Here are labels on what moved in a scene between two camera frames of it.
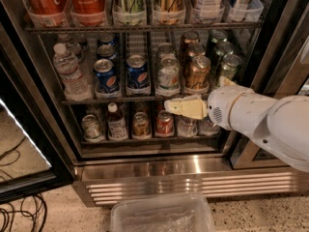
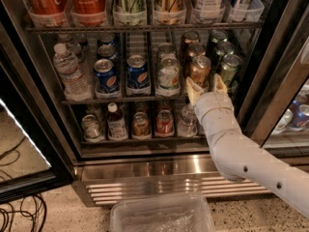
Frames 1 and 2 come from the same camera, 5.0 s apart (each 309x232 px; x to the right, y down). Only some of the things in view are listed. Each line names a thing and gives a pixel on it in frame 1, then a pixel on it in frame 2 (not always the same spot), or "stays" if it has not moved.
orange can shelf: [198, 72] stays
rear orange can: [187, 38] stays
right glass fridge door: [282, 63] stays
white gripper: [221, 106] → [212, 102]
